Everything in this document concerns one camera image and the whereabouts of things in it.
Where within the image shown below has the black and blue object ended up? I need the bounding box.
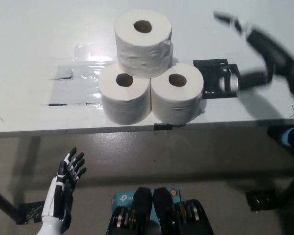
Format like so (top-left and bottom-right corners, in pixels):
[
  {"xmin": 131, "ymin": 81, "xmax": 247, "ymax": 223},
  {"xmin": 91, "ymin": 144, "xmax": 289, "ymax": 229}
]
[{"xmin": 266, "ymin": 125, "xmax": 294, "ymax": 150}]

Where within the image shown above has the smooth white toilet paper roll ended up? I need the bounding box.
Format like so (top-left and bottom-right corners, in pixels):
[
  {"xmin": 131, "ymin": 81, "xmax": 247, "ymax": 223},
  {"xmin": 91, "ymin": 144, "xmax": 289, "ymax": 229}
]
[
  {"xmin": 149, "ymin": 62, "xmax": 204, "ymax": 124},
  {"xmin": 98, "ymin": 62, "xmax": 151, "ymax": 126}
]

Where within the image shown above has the clear plastic tape sheet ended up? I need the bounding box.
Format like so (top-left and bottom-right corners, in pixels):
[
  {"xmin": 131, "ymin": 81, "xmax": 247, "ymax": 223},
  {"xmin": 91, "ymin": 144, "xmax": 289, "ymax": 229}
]
[{"xmin": 41, "ymin": 43, "xmax": 118, "ymax": 108}]

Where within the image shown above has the black floor tape patch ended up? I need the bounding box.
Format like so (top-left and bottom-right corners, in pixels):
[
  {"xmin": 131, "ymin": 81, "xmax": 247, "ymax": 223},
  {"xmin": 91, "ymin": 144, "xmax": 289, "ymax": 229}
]
[
  {"xmin": 16, "ymin": 200, "xmax": 46, "ymax": 225},
  {"xmin": 245, "ymin": 188, "xmax": 277, "ymax": 212}
]

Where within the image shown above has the black tape square marker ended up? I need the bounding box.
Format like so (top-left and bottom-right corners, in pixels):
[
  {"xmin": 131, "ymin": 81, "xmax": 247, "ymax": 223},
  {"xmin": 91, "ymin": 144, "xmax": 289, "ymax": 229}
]
[{"xmin": 193, "ymin": 58, "xmax": 241, "ymax": 100}]

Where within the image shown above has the teal router box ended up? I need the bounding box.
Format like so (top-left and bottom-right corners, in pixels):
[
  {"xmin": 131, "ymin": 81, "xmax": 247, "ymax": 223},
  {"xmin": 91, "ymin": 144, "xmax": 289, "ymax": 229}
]
[{"xmin": 111, "ymin": 188, "xmax": 181, "ymax": 222}]

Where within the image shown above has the small black tape strip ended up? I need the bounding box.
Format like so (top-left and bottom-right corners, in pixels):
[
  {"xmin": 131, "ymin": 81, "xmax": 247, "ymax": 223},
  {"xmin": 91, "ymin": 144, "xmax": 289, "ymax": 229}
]
[{"xmin": 153, "ymin": 123, "xmax": 173, "ymax": 131}]

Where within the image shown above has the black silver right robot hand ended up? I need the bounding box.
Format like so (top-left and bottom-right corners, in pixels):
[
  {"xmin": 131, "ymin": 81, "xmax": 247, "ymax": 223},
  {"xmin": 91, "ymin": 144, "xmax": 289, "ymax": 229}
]
[{"xmin": 213, "ymin": 11, "xmax": 294, "ymax": 98}]

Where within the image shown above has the wrinkled white toilet paper roll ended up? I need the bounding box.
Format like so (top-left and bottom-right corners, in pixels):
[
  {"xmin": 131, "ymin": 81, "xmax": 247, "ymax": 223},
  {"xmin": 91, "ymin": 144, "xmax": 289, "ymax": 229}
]
[{"xmin": 114, "ymin": 9, "xmax": 174, "ymax": 79}]

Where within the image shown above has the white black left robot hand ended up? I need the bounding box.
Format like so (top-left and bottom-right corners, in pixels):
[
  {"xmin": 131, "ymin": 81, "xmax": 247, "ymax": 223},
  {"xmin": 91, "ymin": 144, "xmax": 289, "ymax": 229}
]
[{"xmin": 41, "ymin": 146, "xmax": 87, "ymax": 221}]

